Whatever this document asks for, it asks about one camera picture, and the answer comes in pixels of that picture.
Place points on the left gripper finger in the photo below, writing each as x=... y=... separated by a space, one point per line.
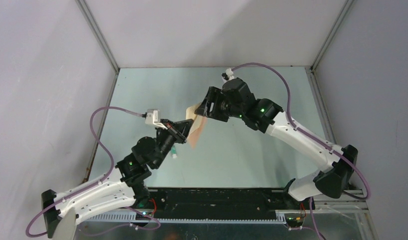
x=183 y=126
x=180 y=135

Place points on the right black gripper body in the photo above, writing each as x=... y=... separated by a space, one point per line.
x=234 y=110

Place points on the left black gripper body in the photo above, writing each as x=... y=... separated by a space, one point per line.
x=165 y=140

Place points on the white green glue stick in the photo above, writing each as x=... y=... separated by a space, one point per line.
x=174 y=153

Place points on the tan paper envelope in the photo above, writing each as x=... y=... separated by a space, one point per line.
x=194 y=114

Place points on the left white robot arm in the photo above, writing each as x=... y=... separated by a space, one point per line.
x=124 y=186

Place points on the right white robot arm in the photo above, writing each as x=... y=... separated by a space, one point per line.
x=333 y=172

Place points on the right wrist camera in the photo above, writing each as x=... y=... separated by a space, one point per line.
x=227 y=75

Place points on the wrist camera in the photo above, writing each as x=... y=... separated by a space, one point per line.
x=227 y=75
x=152 y=117

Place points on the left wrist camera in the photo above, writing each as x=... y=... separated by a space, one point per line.
x=152 y=117

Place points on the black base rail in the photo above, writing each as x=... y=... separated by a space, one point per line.
x=220 y=204

